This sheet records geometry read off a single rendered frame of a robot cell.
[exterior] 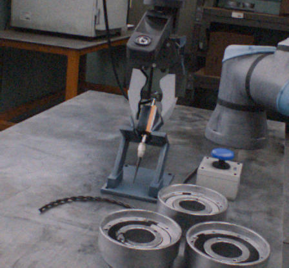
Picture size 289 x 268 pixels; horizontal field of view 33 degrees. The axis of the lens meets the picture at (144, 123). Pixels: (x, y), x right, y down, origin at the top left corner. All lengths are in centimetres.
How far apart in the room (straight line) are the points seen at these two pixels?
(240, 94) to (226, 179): 32
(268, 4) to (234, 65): 349
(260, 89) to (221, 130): 15
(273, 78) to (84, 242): 55
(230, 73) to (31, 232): 62
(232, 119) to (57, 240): 58
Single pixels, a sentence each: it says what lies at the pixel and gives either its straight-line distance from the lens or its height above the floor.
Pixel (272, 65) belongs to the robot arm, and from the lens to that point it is 105.
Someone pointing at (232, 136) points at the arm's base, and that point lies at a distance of 112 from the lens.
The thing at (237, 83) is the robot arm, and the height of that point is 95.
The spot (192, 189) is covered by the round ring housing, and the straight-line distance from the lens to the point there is 78.
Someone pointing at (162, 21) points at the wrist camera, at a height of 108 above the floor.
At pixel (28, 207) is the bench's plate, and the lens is 76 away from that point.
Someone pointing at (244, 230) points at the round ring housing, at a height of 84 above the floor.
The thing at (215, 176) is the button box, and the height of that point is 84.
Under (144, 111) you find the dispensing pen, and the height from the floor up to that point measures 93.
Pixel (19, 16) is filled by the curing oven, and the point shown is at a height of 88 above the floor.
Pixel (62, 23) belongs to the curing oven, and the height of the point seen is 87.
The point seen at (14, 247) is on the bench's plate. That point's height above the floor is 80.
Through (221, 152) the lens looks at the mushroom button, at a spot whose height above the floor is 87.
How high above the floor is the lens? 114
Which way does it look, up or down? 16 degrees down
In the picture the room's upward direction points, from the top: 6 degrees clockwise
